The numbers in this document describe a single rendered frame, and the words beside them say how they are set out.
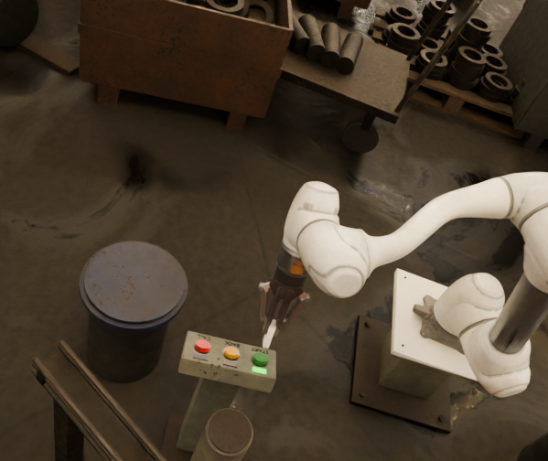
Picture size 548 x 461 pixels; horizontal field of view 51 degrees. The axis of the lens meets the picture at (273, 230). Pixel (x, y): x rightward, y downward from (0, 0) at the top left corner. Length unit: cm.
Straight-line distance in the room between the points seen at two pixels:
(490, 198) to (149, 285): 99
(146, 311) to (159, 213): 89
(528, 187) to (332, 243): 54
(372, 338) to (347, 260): 134
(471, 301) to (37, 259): 157
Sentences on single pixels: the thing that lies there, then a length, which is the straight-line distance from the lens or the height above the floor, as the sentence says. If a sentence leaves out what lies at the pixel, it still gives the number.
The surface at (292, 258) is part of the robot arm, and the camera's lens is 128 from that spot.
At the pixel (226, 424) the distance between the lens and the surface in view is 150.
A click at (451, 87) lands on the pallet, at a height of 14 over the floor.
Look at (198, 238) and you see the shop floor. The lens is 248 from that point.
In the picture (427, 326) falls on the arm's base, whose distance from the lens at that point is 207.
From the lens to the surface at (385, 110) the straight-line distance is 302.
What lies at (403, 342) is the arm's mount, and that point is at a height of 37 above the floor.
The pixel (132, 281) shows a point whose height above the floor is 43.
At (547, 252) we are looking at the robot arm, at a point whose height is 110.
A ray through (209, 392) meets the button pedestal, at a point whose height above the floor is 44.
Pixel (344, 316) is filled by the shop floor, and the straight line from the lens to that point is 245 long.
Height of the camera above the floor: 188
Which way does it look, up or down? 46 degrees down
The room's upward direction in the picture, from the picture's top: 22 degrees clockwise
